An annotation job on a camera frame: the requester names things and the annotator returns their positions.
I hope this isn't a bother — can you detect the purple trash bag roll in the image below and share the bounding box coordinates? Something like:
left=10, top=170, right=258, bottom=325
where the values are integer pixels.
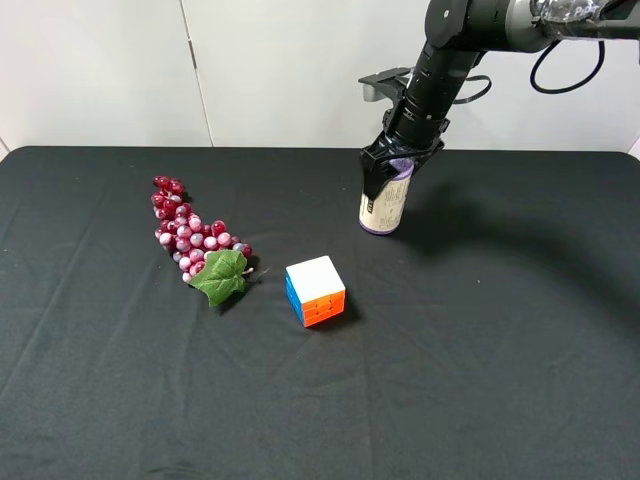
left=359, top=158, right=413, bottom=235

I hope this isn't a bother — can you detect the colourful puzzle cube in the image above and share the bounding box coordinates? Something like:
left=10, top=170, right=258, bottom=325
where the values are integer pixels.
left=285, top=255, right=346, bottom=328

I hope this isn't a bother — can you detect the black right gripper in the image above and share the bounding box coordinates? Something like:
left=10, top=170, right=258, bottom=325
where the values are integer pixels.
left=360, top=97, right=449, bottom=199

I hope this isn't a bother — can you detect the black tablecloth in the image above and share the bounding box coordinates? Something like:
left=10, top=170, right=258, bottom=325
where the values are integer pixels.
left=1, top=147, right=639, bottom=479

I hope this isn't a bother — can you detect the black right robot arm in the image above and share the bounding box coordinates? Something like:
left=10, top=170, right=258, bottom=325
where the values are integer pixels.
left=360, top=1, right=639, bottom=200

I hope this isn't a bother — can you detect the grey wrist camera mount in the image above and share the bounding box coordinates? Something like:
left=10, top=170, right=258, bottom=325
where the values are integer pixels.
left=358, top=67, right=413, bottom=103

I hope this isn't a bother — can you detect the red artificial grape bunch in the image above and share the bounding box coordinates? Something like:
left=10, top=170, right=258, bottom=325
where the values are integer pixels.
left=150, top=175, right=265, bottom=307

